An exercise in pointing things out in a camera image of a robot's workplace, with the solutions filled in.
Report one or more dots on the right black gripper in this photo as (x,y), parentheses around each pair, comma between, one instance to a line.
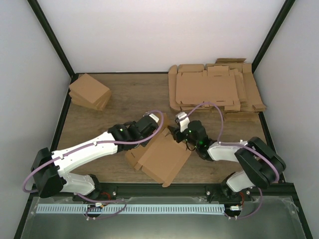
(176,133)

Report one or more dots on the brown cardboard box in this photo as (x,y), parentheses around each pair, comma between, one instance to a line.
(162,158)

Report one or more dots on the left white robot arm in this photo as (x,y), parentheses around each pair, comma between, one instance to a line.
(53,171)

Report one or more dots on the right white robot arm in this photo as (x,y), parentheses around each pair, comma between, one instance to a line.
(261,166)

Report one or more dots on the pile of flat cardboard blanks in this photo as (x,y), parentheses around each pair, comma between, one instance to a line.
(228,83)

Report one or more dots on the stack of folded cardboard boxes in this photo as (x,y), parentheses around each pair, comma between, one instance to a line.
(88,92)

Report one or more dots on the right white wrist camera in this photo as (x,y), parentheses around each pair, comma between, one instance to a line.
(182,120)

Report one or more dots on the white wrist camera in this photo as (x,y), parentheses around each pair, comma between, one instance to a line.
(182,120)
(153,116)

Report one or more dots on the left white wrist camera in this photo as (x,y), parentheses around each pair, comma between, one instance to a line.
(153,116)

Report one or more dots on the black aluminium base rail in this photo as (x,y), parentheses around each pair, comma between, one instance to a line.
(212,192)

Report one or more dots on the light blue slotted cable duct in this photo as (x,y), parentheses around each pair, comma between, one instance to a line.
(202,209)

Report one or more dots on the black frame post right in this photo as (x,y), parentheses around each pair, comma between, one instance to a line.
(279,20)

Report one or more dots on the black frame post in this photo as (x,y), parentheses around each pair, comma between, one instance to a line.
(279,20)
(42,19)

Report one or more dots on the black frame post left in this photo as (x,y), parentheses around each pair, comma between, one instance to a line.
(42,19)

